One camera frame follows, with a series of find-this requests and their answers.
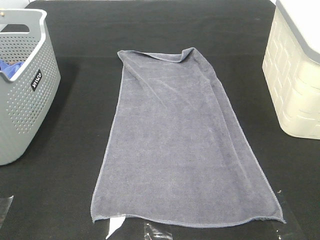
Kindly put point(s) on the middle clear tape strip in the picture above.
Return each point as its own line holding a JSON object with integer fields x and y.
{"x": 152, "y": 231}

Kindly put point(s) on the grey perforated laundry basket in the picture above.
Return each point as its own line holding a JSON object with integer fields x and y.
{"x": 25, "y": 98}

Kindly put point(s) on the black table mat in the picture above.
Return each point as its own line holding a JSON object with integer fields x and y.
{"x": 53, "y": 182}

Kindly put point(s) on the clear tape strip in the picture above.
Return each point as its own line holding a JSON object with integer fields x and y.
{"x": 152, "y": 231}
{"x": 5, "y": 204}

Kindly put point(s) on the cream white laundry basket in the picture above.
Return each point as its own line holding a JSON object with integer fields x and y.
{"x": 291, "y": 66}

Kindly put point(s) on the left clear tape strip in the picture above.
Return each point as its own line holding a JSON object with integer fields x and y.
{"x": 5, "y": 204}

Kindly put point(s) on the grey microfibre towel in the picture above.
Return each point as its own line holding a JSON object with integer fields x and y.
{"x": 176, "y": 153}

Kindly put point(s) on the blue cloth in basket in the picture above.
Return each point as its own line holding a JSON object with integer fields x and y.
{"x": 10, "y": 68}

